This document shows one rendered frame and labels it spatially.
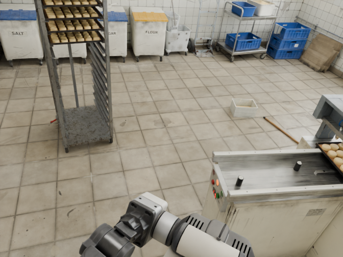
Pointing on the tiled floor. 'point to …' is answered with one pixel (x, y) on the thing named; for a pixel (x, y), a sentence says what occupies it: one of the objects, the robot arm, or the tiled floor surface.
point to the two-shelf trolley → (238, 31)
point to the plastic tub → (243, 108)
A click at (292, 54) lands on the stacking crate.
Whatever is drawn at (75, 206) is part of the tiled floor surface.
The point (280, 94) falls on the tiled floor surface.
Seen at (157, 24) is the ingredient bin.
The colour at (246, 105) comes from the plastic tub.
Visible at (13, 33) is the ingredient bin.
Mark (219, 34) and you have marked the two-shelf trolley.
